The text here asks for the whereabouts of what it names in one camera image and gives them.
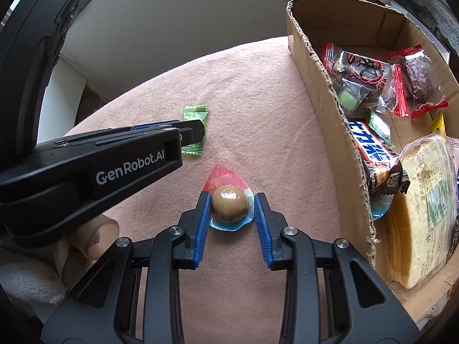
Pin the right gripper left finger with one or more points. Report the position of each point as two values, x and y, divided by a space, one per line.
102 307

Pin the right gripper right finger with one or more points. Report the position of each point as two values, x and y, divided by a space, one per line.
332 294

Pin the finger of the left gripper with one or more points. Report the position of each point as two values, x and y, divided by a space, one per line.
157 125
184 132

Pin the light green candy packet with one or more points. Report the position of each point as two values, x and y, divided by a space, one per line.
196 118

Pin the packaged braised egg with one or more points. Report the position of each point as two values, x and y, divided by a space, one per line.
232 200

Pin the dark green candy packet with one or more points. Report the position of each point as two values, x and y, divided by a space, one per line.
379 126

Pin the yellow candy packet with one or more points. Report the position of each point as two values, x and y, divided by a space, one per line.
438 126

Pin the pink table cloth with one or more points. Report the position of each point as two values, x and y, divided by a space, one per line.
262 135

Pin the packaged sliced bread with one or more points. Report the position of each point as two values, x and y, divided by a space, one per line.
421 221

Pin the blue chocolate bar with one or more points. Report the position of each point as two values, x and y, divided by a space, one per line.
385 174

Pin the red clear snack bag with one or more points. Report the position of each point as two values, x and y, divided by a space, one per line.
363 83

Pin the brown cardboard box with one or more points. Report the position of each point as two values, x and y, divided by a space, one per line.
369 30

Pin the red dark snack bag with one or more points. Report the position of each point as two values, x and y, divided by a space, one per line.
415 87

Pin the white lace table cover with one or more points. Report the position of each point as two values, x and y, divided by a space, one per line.
446 21

